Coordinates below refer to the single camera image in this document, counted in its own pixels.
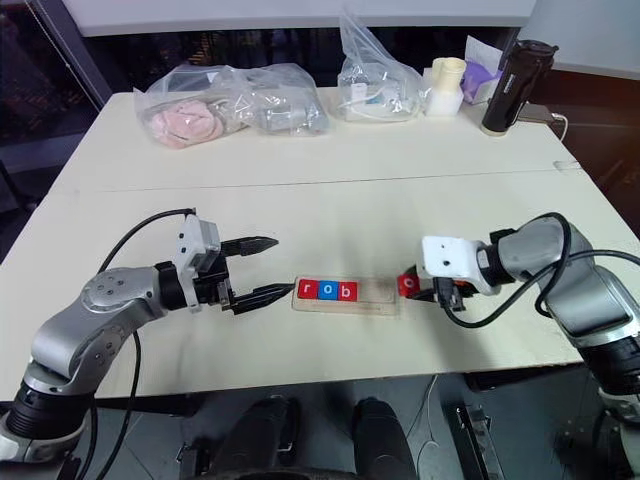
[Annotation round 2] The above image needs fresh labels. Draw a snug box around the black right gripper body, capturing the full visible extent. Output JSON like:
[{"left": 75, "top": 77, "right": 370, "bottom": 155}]
[{"left": 432, "top": 274, "right": 475, "bottom": 314}]

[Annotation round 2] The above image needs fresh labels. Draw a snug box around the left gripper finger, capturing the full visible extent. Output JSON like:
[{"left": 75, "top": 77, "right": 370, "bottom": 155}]
[
  {"left": 232, "top": 281, "right": 297, "bottom": 318},
  {"left": 219, "top": 235, "right": 281, "bottom": 260}
]

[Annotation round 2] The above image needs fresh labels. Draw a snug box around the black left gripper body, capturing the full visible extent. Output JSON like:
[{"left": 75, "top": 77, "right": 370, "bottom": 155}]
[{"left": 192, "top": 253, "right": 239, "bottom": 314}]

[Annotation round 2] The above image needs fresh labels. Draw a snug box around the red o tile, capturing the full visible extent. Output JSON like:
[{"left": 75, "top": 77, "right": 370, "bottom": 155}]
[{"left": 395, "top": 273, "right": 422, "bottom": 300}]

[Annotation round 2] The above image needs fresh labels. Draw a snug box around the wooden letter tray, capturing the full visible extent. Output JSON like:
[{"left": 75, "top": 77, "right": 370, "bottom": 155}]
[{"left": 290, "top": 275, "right": 402, "bottom": 319}]

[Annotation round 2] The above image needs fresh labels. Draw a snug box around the dark phone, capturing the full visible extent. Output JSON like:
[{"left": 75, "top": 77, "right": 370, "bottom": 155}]
[{"left": 518, "top": 103, "right": 564, "bottom": 124}]

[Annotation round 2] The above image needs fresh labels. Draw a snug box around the grey wrapped item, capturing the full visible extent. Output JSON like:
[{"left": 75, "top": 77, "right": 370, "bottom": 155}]
[{"left": 256, "top": 103, "right": 330, "bottom": 137}]

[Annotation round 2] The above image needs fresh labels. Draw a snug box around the dark rounded shape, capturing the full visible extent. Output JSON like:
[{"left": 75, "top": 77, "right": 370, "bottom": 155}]
[
  {"left": 218, "top": 396, "right": 302, "bottom": 480},
  {"left": 351, "top": 396, "right": 417, "bottom": 480}
]

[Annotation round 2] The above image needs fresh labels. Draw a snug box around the pink cloth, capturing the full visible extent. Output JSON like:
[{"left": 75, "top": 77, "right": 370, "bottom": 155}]
[{"left": 148, "top": 98, "right": 227, "bottom": 149}]

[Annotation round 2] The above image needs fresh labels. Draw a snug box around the clear bag with cloth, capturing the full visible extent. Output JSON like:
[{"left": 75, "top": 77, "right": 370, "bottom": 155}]
[{"left": 131, "top": 61, "right": 332, "bottom": 151}]

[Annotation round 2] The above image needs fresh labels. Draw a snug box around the cream plastic cup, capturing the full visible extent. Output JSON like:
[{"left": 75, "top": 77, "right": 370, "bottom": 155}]
[{"left": 431, "top": 56, "right": 468, "bottom": 97}]

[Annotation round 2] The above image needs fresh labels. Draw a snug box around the black thermos bottle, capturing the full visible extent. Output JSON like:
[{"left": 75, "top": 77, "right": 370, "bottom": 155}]
[{"left": 480, "top": 39, "right": 561, "bottom": 138}]

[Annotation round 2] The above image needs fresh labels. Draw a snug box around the clear bag with charger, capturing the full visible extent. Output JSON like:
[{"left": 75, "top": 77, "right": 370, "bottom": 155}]
[{"left": 335, "top": 5, "right": 432, "bottom": 124}]

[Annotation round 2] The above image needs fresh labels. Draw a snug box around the white purple tissue pack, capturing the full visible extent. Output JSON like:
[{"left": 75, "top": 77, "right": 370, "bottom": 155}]
[{"left": 460, "top": 34, "right": 507, "bottom": 106}]

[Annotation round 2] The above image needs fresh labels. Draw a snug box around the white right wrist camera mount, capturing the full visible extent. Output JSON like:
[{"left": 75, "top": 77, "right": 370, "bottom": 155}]
[{"left": 420, "top": 234, "right": 502, "bottom": 297}]

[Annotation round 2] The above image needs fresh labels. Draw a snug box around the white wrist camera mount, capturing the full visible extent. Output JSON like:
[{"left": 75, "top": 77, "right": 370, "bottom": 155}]
[
  {"left": 172, "top": 213, "right": 222, "bottom": 312},
  {"left": 420, "top": 234, "right": 502, "bottom": 297}
]

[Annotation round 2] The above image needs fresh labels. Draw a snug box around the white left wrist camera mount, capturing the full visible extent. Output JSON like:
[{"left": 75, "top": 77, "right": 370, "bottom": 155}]
[{"left": 172, "top": 213, "right": 222, "bottom": 312}]

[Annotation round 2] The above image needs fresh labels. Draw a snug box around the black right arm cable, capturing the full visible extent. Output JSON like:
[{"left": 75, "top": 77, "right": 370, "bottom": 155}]
[{"left": 437, "top": 212, "right": 640, "bottom": 331}]

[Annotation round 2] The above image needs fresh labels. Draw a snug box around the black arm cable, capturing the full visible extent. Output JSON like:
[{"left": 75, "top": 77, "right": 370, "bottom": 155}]
[
  {"left": 437, "top": 212, "right": 640, "bottom": 331},
  {"left": 92, "top": 207, "right": 197, "bottom": 480}
]

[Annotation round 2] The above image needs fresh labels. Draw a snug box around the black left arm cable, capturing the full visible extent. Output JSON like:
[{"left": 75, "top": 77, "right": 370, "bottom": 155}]
[{"left": 92, "top": 207, "right": 197, "bottom": 480}]

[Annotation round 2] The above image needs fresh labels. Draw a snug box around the thin white floor cable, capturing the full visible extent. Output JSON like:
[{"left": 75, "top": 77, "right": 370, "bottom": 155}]
[{"left": 407, "top": 374, "right": 442, "bottom": 452}]

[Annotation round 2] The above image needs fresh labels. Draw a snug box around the black metal floor frame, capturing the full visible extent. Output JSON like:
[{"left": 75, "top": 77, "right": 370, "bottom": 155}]
[
  {"left": 176, "top": 438, "right": 212, "bottom": 480},
  {"left": 453, "top": 405, "right": 502, "bottom": 480}
]

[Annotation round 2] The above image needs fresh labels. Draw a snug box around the white charger with cable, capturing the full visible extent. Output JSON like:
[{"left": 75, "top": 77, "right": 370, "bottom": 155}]
[{"left": 343, "top": 83, "right": 417, "bottom": 122}]

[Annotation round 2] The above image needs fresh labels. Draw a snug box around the white phone cable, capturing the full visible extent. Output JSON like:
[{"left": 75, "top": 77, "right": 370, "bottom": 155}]
[{"left": 549, "top": 113, "right": 572, "bottom": 145}]

